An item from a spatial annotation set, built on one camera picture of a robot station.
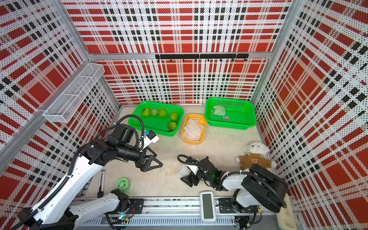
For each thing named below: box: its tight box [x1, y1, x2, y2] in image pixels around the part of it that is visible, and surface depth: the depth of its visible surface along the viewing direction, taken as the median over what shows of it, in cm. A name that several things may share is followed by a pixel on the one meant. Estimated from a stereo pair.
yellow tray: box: [180, 113, 208, 145], surface depth 101 cm
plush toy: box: [233, 140, 277, 171], surface depth 86 cm
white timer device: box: [200, 191, 217, 223], surface depth 71 cm
